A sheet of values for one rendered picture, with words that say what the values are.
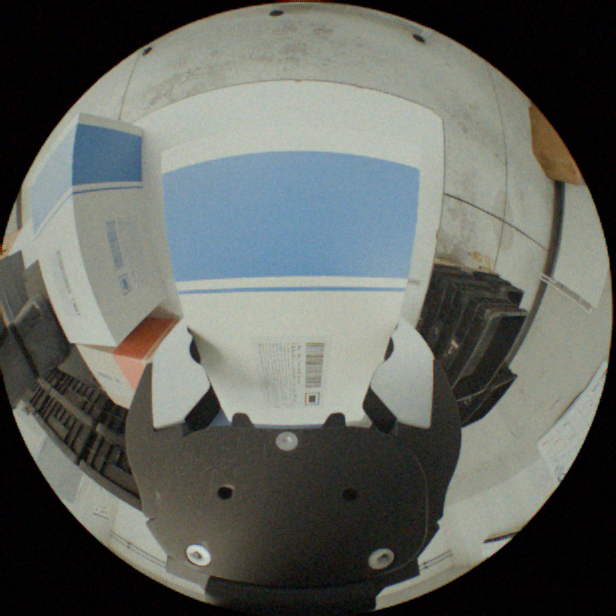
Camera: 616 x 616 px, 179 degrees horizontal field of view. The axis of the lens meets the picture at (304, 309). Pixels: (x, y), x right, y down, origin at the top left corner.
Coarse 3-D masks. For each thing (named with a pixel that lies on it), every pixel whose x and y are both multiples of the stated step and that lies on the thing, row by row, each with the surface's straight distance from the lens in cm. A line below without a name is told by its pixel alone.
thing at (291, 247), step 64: (320, 128) 9; (192, 192) 10; (256, 192) 9; (320, 192) 9; (384, 192) 9; (192, 256) 10; (256, 256) 9; (320, 256) 9; (384, 256) 10; (192, 320) 12; (256, 320) 10; (320, 320) 10; (384, 320) 11; (256, 384) 14; (320, 384) 14
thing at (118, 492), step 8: (80, 464) 55; (88, 472) 53; (96, 472) 51; (96, 480) 51; (104, 480) 49; (104, 488) 49; (112, 488) 47; (120, 488) 46; (120, 496) 46; (128, 496) 45; (128, 504) 45; (136, 504) 44
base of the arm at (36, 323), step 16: (32, 304) 48; (48, 304) 47; (16, 320) 49; (32, 320) 47; (48, 320) 45; (16, 336) 46; (32, 336) 46; (48, 336) 45; (32, 352) 46; (48, 352) 46; (64, 352) 48; (32, 368) 47; (48, 368) 50
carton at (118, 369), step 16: (144, 320) 28; (160, 320) 26; (176, 320) 25; (128, 336) 26; (144, 336) 24; (160, 336) 23; (80, 352) 33; (96, 352) 28; (112, 352) 25; (128, 352) 23; (144, 352) 22; (96, 368) 32; (112, 368) 27; (128, 368) 24; (112, 384) 32; (128, 384) 27; (128, 400) 32
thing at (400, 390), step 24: (408, 336) 11; (384, 360) 11; (408, 360) 9; (432, 360) 10; (384, 384) 8; (408, 384) 8; (432, 384) 9; (384, 408) 7; (408, 408) 8; (384, 432) 8
